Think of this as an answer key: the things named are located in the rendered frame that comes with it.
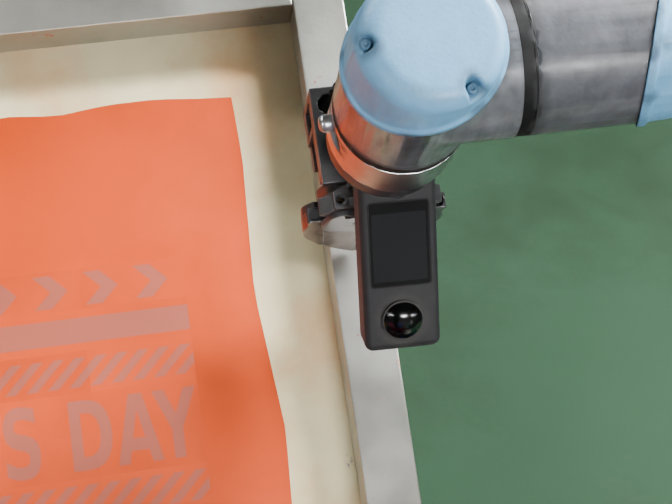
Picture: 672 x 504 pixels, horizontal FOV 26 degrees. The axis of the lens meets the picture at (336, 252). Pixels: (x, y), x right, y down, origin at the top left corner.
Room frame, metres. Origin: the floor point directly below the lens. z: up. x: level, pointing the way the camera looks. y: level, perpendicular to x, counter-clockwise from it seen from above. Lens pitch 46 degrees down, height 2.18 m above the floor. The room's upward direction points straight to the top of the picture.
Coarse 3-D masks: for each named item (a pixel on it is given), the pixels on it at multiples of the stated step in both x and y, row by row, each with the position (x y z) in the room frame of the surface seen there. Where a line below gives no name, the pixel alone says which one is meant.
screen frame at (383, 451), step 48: (0, 0) 0.86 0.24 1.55; (48, 0) 0.87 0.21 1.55; (96, 0) 0.87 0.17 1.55; (144, 0) 0.87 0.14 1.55; (192, 0) 0.87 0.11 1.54; (240, 0) 0.88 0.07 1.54; (288, 0) 0.88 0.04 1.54; (336, 0) 0.88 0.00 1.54; (0, 48) 0.85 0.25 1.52; (336, 48) 0.85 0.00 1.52; (336, 288) 0.70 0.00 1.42; (336, 336) 0.69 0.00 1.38; (384, 384) 0.64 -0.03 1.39; (384, 432) 0.61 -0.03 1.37; (384, 480) 0.59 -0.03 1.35
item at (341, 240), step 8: (328, 232) 0.66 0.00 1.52; (336, 232) 0.67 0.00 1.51; (344, 232) 0.67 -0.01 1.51; (352, 232) 0.67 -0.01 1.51; (328, 240) 0.68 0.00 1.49; (336, 240) 0.68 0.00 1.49; (344, 240) 0.68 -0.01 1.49; (352, 240) 0.68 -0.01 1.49; (344, 248) 0.70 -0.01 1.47; (352, 248) 0.70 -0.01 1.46
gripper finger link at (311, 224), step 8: (304, 208) 0.66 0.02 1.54; (312, 208) 0.65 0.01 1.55; (304, 216) 0.66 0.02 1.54; (312, 216) 0.65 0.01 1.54; (320, 216) 0.65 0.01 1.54; (304, 224) 0.66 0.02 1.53; (312, 224) 0.65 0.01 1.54; (320, 224) 0.65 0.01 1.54; (304, 232) 0.66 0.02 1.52; (312, 232) 0.66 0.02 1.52; (320, 232) 0.66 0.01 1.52; (312, 240) 0.67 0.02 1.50; (320, 240) 0.67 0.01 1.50
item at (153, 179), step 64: (0, 128) 0.81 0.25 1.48; (64, 128) 0.81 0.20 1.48; (128, 128) 0.82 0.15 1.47; (192, 128) 0.82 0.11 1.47; (0, 192) 0.77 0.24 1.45; (64, 192) 0.77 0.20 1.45; (128, 192) 0.77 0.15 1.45; (192, 192) 0.78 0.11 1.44; (0, 256) 0.73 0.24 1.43; (64, 256) 0.73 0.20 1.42; (128, 256) 0.73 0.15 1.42; (192, 256) 0.74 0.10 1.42; (192, 320) 0.70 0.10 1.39; (256, 320) 0.70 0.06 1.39; (256, 384) 0.66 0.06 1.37; (256, 448) 0.62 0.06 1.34
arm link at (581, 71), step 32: (512, 0) 0.58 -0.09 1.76; (544, 0) 0.58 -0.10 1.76; (576, 0) 0.58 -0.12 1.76; (608, 0) 0.58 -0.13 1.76; (640, 0) 0.58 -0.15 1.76; (544, 32) 0.56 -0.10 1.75; (576, 32) 0.57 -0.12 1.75; (608, 32) 0.57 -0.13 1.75; (640, 32) 0.57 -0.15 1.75; (544, 64) 0.55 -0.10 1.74; (576, 64) 0.55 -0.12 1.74; (608, 64) 0.56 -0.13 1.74; (640, 64) 0.56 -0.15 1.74; (544, 96) 0.55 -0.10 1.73; (576, 96) 0.55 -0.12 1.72; (608, 96) 0.55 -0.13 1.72; (640, 96) 0.55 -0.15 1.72; (544, 128) 0.55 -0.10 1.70; (576, 128) 0.56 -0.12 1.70
